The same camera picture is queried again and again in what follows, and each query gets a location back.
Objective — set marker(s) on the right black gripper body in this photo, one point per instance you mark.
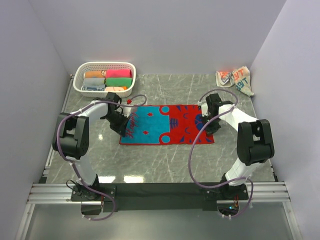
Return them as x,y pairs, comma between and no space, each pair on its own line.
213,127

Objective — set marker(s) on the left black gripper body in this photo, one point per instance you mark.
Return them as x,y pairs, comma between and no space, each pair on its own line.
118,121

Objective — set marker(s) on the red blue cat towel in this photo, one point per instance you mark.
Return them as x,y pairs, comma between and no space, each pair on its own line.
153,125

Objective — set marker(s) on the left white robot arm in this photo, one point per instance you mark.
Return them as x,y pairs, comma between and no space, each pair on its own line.
72,132

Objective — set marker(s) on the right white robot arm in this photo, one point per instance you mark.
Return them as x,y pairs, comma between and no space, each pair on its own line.
254,137

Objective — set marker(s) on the peach rolled towel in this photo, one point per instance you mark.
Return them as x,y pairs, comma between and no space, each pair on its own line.
115,88

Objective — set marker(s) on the crumpled white printed towel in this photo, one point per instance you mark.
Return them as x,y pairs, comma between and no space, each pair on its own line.
240,78

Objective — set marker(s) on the green rolled towel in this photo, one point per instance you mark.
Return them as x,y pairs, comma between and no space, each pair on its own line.
118,82

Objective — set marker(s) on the grey rolled towel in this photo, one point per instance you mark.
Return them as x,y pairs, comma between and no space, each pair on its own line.
93,81

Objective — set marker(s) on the blue patterned rolled towel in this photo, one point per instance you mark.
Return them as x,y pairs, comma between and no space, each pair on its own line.
95,88

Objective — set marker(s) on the pink rolled towel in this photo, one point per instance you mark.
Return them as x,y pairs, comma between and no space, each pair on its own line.
118,73

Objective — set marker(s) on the white plastic basket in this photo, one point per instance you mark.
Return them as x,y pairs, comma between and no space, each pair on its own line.
102,66

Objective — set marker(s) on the orange rolled towel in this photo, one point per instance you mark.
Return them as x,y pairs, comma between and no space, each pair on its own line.
95,74

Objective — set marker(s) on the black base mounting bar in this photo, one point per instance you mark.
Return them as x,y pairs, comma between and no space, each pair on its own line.
170,196

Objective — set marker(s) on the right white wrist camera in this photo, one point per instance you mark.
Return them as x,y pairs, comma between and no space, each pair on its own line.
203,106

